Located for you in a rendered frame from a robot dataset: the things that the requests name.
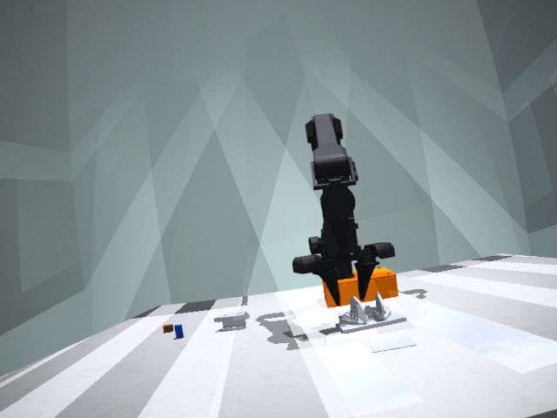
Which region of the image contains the blue cube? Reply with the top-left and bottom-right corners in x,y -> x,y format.
174,325 -> 184,339

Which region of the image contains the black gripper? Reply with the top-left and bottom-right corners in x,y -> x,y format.
292,219 -> 395,306

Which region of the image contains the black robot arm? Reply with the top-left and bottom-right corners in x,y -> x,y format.
305,113 -> 359,280

